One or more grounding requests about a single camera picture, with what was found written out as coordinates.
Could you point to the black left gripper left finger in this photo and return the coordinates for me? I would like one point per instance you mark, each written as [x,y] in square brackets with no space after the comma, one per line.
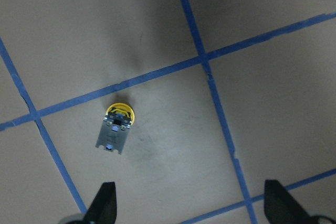
[103,208]

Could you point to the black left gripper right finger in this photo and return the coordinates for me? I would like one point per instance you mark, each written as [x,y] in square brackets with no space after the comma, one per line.
[280,207]

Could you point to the yellow push button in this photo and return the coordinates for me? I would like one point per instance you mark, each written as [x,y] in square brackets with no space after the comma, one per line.
[118,119]

